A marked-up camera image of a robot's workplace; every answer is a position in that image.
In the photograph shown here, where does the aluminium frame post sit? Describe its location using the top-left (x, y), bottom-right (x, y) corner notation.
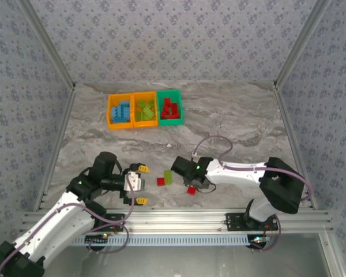
top-left (273, 0), bottom-right (334, 87)
top-left (17, 0), bottom-right (77, 90)

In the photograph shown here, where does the light blue slotted cable duct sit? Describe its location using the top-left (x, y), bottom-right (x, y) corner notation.
top-left (70, 233), bottom-right (249, 248)

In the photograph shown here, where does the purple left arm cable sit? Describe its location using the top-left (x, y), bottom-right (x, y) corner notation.
top-left (0, 175), bottom-right (135, 277)

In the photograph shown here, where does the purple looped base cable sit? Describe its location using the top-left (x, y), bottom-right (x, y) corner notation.
top-left (86, 221), bottom-right (130, 254)

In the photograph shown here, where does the green plastic bin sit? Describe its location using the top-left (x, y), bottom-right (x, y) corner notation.
top-left (156, 89), bottom-right (185, 127)

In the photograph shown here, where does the yellow plastic bin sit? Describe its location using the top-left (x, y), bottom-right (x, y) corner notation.
top-left (107, 92), bottom-right (134, 130)
top-left (131, 91), bottom-right (159, 129)

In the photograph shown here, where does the thin black looped cable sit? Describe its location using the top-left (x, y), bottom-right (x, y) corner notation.
top-left (200, 180), bottom-right (217, 194)

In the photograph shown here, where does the aluminium side frame rail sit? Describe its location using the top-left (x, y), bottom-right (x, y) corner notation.
top-left (272, 82), bottom-right (319, 210)
top-left (33, 85), bottom-right (77, 211)

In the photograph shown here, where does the aluminium front frame rail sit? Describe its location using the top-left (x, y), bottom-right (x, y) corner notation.
top-left (21, 208), bottom-right (334, 234)

